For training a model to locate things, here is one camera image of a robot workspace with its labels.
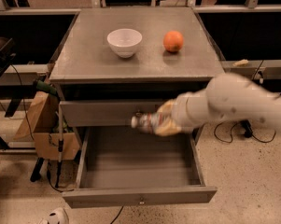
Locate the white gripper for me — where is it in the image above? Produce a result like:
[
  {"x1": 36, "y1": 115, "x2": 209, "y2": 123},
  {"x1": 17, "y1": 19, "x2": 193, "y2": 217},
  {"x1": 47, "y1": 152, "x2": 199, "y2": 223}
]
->
[{"x1": 155, "y1": 92, "x2": 194, "y2": 136}]

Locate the clear plastic water bottle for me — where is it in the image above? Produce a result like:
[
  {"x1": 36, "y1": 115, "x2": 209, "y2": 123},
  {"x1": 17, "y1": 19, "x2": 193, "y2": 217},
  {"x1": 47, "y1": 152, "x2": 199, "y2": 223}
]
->
[{"x1": 131, "y1": 113, "x2": 164, "y2": 133}]

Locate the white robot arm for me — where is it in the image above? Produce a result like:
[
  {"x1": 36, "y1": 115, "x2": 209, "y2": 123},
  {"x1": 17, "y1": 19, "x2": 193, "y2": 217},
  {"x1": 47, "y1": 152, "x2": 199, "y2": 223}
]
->
[{"x1": 155, "y1": 73, "x2": 281, "y2": 136}]

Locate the open grey middle drawer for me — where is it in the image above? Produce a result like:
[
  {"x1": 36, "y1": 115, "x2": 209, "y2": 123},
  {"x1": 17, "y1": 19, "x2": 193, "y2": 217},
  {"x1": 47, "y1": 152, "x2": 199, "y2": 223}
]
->
[{"x1": 63, "y1": 126, "x2": 217, "y2": 208}]

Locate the grey wooden drawer cabinet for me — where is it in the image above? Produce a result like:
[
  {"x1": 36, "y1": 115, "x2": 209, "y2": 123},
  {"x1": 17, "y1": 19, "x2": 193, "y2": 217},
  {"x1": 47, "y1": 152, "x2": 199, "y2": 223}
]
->
[{"x1": 49, "y1": 7, "x2": 228, "y2": 142}]

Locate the closed grey top drawer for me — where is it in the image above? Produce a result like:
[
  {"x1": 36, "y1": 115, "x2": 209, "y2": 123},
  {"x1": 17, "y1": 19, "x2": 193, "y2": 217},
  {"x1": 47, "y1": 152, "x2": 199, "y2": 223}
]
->
[{"x1": 60, "y1": 100, "x2": 164, "y2": 127}]

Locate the orange fruit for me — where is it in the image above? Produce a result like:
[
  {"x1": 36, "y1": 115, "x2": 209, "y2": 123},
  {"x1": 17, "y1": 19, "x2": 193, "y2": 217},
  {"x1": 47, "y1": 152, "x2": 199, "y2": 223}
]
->
[{"x1": 163, "y1": 31, "x2": 184, "y2": 53}]

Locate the white ceramic bowl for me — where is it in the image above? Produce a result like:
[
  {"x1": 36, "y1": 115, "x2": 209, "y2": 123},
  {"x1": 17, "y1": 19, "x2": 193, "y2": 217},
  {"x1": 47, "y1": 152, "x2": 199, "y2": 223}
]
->
[{"x1": 107, "y1": 28, "x2": 143, "y2": 58}]

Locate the yellow foam scrap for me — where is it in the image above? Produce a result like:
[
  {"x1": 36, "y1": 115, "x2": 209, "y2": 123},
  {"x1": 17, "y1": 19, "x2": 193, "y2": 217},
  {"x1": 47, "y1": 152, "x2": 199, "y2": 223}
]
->
[{"x1": 233, "y1": 59, "x2": 249, "y2": 67}]

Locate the brown cardboard box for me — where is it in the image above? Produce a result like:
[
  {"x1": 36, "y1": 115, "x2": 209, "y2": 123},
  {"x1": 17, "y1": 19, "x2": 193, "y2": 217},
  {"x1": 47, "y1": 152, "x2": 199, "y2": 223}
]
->
[{"x1": 14, "y1": 91, "x2": 81, "y2": 161}]

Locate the black floor cable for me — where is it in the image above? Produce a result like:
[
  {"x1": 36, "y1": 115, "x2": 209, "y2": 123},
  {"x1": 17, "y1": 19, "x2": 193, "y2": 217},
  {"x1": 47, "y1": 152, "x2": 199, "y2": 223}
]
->
[{"x1": 213, "y1": 119, "x2": 277, "y2": 144}]

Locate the metal frame rail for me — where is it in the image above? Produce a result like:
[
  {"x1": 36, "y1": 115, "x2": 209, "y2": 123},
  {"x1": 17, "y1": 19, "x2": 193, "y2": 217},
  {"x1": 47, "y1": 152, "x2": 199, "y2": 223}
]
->
[{"x1": 221, "y1": 60, "x2": 281, "y2": 80}]

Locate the green handled grabber stick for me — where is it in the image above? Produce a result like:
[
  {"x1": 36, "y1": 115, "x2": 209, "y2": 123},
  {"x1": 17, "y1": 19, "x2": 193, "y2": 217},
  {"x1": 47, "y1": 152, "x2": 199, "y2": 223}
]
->
[{"x1": 34, "y1": 79, "x2": 63, "y2": 190}]

